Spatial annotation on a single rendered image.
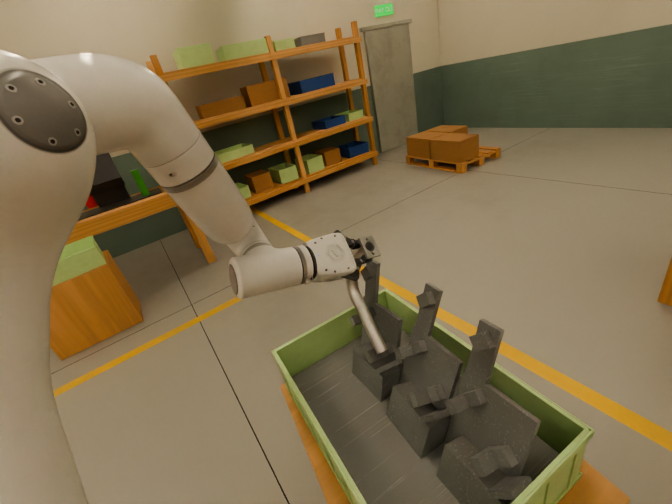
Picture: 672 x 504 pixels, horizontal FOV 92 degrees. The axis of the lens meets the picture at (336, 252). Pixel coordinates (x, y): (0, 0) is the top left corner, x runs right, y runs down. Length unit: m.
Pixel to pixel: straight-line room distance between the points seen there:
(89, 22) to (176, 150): 4.98
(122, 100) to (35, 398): 0.30
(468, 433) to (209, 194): 0.67
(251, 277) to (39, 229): 0.36
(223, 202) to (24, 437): 0.33
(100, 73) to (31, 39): 4.96
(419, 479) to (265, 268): 0.54
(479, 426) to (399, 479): 0.21
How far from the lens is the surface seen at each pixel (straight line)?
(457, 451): 0.79
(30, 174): 0.32
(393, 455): 0.87
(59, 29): 5.42
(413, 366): 0.87
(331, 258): 0.71
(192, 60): 4.94
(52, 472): 0.42
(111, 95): 0.45
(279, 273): 0.65
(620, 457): 1.98
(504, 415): 0.73
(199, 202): 0.52
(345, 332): 1.08
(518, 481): 0.75
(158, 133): 0.47
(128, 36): 5.44
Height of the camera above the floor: 1.61
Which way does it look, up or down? 28 degrees down
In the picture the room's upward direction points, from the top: 14 degrees counter-clockwise
